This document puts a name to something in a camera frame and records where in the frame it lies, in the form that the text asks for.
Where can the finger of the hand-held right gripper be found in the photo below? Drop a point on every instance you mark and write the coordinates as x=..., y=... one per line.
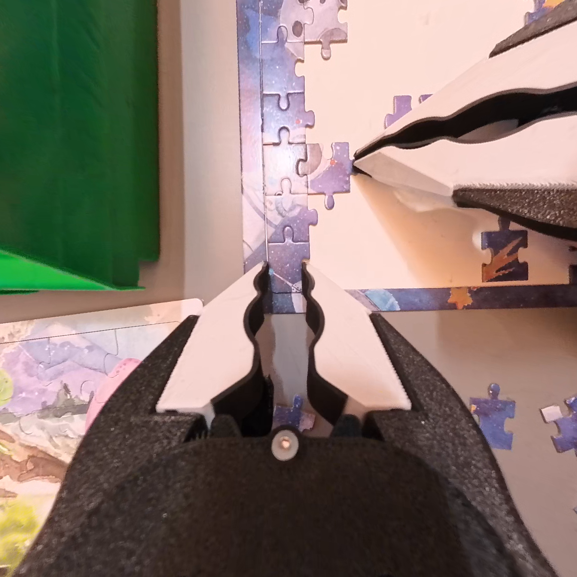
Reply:
x=496, y=76
x=450, y=166

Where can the space puzzle board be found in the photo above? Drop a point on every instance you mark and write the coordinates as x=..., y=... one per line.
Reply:
x=360, y=252

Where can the grey desk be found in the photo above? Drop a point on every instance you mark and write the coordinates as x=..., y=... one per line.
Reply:
x=203, y=135

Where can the purple helmet-part puzzle piece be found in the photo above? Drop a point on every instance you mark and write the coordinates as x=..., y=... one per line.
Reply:
x=331, y=176

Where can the green plastic bin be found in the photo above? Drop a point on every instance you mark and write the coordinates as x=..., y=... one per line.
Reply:
x=76, y=135

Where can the joined satellite puzzle pieces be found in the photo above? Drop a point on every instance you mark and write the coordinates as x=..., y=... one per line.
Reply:
x=405, y=112

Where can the blue puzzle piece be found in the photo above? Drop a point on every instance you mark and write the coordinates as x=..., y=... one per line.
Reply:
x=565, y=428

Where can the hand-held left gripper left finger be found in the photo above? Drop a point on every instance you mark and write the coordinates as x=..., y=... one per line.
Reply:
x=212, y=360

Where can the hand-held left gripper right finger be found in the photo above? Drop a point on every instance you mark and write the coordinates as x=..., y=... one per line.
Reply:
x=356, y=360

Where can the comet print puzzle piece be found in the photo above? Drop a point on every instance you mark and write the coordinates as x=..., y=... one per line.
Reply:
x=505, y=252

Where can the purple star-marked puzzle piece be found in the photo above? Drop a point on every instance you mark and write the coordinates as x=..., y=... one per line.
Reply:
x=493, y=419

